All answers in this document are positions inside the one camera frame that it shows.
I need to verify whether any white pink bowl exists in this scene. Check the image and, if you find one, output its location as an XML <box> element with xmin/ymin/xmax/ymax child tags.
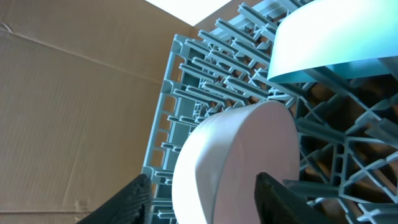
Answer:
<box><xmin>172</xmin><ymin>101</ymin><xmax>300</xmax><ymax>224</ymax></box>

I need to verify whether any brown cardboard sheet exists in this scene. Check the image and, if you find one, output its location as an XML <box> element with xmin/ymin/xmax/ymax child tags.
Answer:
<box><xmin>1</xmin><ymin>0</ymin><xmax>239</xmax><ymax>223</ymax></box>

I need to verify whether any light blue bowl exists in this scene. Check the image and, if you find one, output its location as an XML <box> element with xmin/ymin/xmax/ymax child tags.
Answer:
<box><xmin>267</xmin><ymin>0</ymin><xmax>397</xmax><ymax>83</ymax></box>

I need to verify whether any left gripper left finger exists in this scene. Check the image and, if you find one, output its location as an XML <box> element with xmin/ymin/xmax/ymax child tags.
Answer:
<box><xmin>78</xmin><ymin>174</ymin><xmax>152</xmax><ymax>224</ymax></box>

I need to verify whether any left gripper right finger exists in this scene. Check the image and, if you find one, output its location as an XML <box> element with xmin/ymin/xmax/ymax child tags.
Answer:
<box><xmin>254</xmin><ymin>172</ymin><xmax>333</xmax><ymax>224</ymax></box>

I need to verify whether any grey plastic dishwasher rack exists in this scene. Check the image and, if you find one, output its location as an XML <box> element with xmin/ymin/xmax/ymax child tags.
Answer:
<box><xmin>142</xmin><ymin>1</ymin><xmax>397</xmax><ymax>223</ymax></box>

